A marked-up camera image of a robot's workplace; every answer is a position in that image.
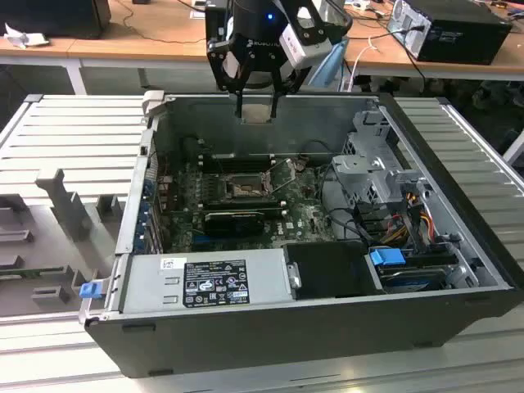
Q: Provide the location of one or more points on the hard disk in blue carrier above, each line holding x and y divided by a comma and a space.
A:
387, 260

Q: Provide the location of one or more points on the grey power supply unit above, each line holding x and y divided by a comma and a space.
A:
143, 286

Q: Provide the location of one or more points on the silver drive cage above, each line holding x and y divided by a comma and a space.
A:
356, 168

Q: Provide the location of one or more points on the grey parts rack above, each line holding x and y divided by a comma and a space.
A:
65, 204

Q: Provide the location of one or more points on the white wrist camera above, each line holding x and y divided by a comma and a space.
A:
307, 47

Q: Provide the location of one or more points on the silver topped CPU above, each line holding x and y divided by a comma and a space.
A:
256, 114

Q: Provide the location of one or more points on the black air duct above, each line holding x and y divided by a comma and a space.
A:
327, 266

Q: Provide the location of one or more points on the green motherboard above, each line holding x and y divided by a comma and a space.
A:
303, 217

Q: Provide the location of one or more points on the blue case latch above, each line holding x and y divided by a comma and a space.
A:
90, 290

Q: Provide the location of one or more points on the large black box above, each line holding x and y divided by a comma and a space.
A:
53, 16

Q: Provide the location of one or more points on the black desktop computer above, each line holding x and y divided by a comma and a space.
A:
462, 41

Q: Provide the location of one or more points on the pale blue teach pendant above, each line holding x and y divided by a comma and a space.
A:
333, 61

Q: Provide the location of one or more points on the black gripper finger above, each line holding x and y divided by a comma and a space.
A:
216, 69
296, 78

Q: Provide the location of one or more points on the black graphics card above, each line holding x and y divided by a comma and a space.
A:
233, 229

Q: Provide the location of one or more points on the black open PC case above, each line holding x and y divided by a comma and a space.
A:
245, 340

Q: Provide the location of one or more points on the blue board connector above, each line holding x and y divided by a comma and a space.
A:
198, 237

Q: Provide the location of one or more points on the CPU socket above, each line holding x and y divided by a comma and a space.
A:
241, 189

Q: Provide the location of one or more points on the small black box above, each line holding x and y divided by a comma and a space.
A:
215, 24

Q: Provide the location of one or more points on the crumpled white paper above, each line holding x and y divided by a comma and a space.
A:
24, 39

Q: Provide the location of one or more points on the wooden desk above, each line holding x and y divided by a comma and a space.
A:
163, 37

